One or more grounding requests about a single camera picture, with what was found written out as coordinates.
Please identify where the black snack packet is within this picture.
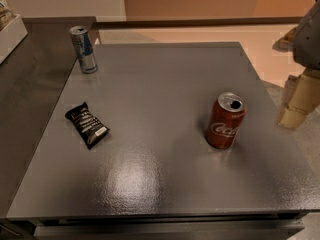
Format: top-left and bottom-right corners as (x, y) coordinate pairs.
(65, 102), (109, 149)

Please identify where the red coke can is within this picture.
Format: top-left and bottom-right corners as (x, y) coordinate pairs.
(206, 92), (247, 150)

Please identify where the blue silver energy drink can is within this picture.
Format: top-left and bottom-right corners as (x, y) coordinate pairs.
(69, 26), (98, 74)

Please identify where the dark side counter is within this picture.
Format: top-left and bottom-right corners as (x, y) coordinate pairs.
(0, 16), (96, 219)

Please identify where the white box with items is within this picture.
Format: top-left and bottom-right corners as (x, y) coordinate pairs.
(0, 0), (28, 64)

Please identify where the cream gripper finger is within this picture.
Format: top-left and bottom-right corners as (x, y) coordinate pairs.
(275, 27), (297, 50)
(277, 68), (320, 129)

